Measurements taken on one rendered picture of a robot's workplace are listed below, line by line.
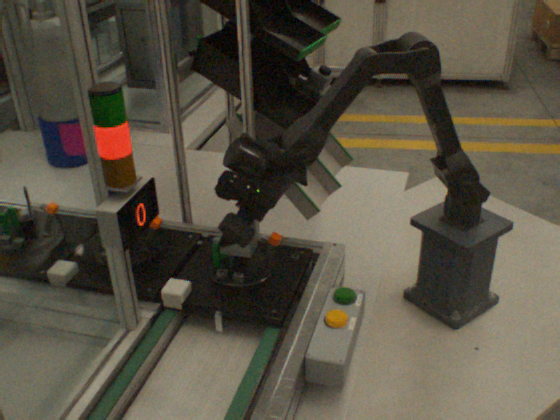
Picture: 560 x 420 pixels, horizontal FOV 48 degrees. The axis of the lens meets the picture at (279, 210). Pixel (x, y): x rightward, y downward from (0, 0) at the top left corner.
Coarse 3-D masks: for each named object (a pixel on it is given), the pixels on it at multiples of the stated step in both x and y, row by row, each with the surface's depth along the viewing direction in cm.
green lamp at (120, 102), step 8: (88, 96) 91; (96, 96) 89; (104, 96) 89; (112, 96) 90; (120, 96) 91; (96, 104) 90; (104, 104) 90; (112, 104) 90; (120, 104) 91; (96, 112) 91; (104, 112) 90; (112, 112) 91; (120, 112) 92; (96, 120) 91; (104, 120) 91; (112, 120) 91; (120, 120) 92; (104, 128) 92
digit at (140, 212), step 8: (144, 192) 101; (136, 200) 99; (144, 200) 102; (136, 208) 99; (144, 208) 102; (136, 216) 100; (144, 216) 102; (136, 224) 100; (144, 224) 103; (136, 232) 100
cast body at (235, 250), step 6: (216, 240) 123; (252, 240) 121; (228, 246) 121; (234, 246) 120; (246, 246) 119; (252, 246) 121; (222, 252) 122; (228, 252) 121; (234, 252) 121; (240, 252) 121; (246, 252) 120; (252, 252) 121
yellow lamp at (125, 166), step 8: (104, 160) 95; (112, 160) 94; (120, 160) 95; (128, 160) 96; (104, 168) 96; (112, 168) 95; (120, 168) 95; (128, 168) 96; (104, 176) 97; (112, 176) 96; (120, 176) 96; (128, 176) 97; (136, 176) 99; (112, 184) 96; (120, 184) 96; (128, 184) 97
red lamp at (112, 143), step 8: (96, 128) 92; (112, 128) 92; (120, 128) 92; (128, 128) 95; (96, 136) 93; (104, 136) 92; (112, 136) 92; (120, 136) 93; (128, 136) 95; (104, 144) 93; (112, 144) 93; (120, 144) 93; (128, 144) 95; (104, 152) 94; (112, 152) 94; (120, 152) 94; (128, 152) 95
